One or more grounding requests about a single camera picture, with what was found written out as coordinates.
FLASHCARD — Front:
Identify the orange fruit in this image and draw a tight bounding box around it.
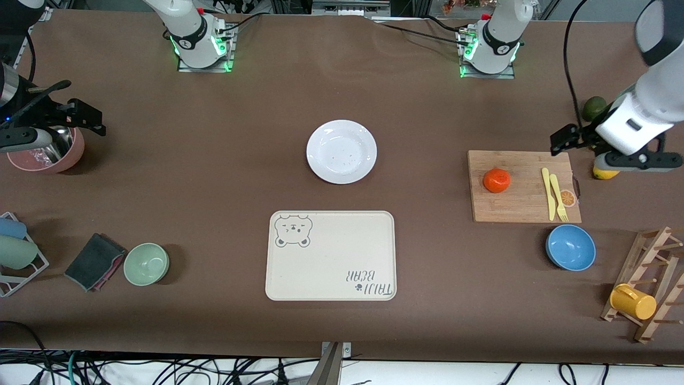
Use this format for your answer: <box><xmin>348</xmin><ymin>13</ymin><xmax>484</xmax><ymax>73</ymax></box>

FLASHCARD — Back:
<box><xmin>483</xmin><ymin>168</ymin><xmax>511</xmax><ymax>194</ymax></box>

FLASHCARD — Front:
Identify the white round plate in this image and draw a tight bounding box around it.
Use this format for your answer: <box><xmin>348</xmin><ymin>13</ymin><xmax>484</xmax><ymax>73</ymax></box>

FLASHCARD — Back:
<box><xmin>306</xmin><ymin>119</ymin><xmax>378</xmax><ymax>185</ymax></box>

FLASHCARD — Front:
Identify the dark green avocado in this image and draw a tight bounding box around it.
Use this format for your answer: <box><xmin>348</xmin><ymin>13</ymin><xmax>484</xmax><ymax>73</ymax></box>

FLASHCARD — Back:
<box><xmin>582</xmin><ymin>96</ymin><xmax>608</xmax><ymax>122</ymax></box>

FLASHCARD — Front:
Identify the pink pot with steel interior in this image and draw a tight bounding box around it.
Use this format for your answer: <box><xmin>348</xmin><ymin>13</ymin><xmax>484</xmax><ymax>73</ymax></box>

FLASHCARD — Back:
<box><xmin>6</xmin><ymin>126</ymin><xmax>85</xmax><ymax>174</ymax></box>

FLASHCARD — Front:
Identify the yellow plastic fork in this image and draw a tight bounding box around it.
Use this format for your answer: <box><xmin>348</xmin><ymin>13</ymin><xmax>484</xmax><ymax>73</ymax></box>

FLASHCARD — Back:
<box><xmin>550</xmin><ymin>174</ymin><xmax>569</xmax><ymax>222</ymax></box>

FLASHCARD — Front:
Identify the yellow plastic knife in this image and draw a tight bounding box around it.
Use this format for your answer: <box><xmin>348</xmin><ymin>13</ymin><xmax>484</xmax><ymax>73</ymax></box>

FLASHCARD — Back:
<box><xmin>541</xmin><ymin>167</ymin><xmax>557</xmax><ymax>221</ymax></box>

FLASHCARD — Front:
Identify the light blue cup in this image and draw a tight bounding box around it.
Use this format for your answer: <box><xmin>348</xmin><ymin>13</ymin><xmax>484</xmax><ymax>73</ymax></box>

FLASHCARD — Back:
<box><xmin>0</xmin><ymin>217</ymin><xmax>28</xmax><ymax>240</ymax></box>

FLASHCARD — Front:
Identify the bamboo cutting board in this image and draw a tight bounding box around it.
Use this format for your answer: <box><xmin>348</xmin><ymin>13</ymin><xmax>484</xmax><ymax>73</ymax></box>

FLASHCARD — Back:
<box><xmin>467</xmin><ymin>150</ymin><xmax>582</xmax><ymax>224</ymax></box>

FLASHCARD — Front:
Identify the wooden cup rack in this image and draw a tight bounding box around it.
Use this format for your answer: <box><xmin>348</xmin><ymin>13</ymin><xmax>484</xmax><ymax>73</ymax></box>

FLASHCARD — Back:
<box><xmin>600</xmin><ymin>226</ymin><xmax>684</xmax><ymax>344</ymax></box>

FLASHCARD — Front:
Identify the blue bowl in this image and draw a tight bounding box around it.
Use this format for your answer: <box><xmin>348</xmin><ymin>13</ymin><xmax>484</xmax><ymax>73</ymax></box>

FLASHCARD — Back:
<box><xmin>545</xmin><ymin>224</ymin><xmax>597</xmax><ymax>272</ymax></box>

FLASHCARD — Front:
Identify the pale green cup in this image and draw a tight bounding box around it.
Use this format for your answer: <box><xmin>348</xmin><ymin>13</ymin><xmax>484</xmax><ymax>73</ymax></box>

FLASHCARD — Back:
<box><xmin>0</xmin><ymin>235</ymin><xmax>40</xmax><ymax>270</ymax></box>

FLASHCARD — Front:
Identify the yellow mug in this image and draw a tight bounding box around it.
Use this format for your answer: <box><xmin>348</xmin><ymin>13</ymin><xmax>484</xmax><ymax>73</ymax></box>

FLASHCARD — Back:
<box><xmin>610</xmin><ymin>283</ymin><xmax>657</xmax><ymax>321</ymax></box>

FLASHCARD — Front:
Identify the dark grey folded cloth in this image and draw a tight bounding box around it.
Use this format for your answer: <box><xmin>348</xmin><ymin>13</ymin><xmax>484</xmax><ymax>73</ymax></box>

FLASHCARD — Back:
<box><xmin>64</xmin><ymin>233</ymin><xmax>128</xmax><ymax>292</ymax></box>

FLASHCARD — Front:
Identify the pale green bowl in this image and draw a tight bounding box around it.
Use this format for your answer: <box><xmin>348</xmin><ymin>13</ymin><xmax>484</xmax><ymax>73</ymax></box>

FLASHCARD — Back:
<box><xmin>123</xmin><ymin>243</ymin><xmax>170</xmax><ymax>287</ymax></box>

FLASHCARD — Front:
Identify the grey metal box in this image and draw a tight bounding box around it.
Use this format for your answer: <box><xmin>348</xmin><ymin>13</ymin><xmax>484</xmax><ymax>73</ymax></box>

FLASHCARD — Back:
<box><xmin>313</xmin><ymin>0</ymin><xmax>391</xmax><ymax>17</ymax></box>

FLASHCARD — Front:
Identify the beige bear print tray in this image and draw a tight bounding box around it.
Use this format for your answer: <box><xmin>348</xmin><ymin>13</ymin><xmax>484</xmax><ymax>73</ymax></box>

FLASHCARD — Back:
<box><xmin>265</xmin><ymin>210</ymin><xmax>397</xmax><ymax>302</ymax></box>

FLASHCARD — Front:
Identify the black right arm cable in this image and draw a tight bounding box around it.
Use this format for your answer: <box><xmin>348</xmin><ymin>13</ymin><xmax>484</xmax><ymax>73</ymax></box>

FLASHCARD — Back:
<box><xmin>22</xmin><ymin>32</ymin><xmax>37</xmax><ymax>83</ymax></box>

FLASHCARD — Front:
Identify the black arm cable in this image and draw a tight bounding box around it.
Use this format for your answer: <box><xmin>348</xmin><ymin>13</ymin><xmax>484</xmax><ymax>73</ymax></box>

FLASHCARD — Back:
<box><xmin>563</xmin><ymin>0</ymin><xmax>588</xmax><ymax>129</ymax></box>
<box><xmin>22</xmin><ymin>32</ymin><xmax>37</xmax><ymax>83</ymax></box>

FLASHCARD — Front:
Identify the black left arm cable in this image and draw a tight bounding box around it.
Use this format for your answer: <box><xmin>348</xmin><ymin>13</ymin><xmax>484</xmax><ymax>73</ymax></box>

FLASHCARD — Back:
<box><xmin>563</xmin><ymin>0</ymin><xmax>588</xmax><ymax>129</ymax></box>

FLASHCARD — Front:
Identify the white wire cup holder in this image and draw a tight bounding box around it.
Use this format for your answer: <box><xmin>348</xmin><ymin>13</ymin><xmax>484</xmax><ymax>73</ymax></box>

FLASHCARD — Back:
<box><xmin>0</xmin><ymin>211</ymin><xmax>50</xmax><ymax>298</ymax></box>

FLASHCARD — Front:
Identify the black base cable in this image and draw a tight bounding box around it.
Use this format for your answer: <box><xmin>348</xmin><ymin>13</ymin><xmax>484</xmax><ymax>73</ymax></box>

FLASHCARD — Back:
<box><xmin>374</xmin><ymin>19</ymin><xmax>472</xmax><ymax>46</ymax></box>
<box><xmin>218</xmin><ymin>12</ymin><xmax>263</xmax><ymax>34</ymax></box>

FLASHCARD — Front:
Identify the metal camera mount clamp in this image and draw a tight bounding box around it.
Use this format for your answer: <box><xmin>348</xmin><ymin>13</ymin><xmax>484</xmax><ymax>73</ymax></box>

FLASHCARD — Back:
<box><xmin>315</xmin><ymin>341</ymin><xmax>352</xmax><ymax>385</ymax></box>

